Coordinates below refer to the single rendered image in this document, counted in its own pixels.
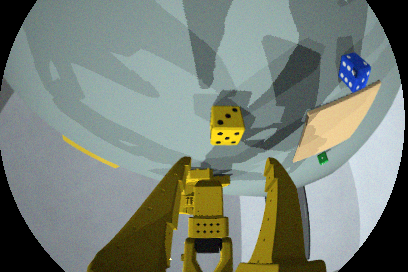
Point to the green die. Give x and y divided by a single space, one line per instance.
322 158

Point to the beige mat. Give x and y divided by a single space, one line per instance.
335 122

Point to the yellow die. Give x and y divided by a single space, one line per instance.
226 125

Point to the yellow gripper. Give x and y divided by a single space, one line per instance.
144 243

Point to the blue die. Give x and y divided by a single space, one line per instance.
354 71

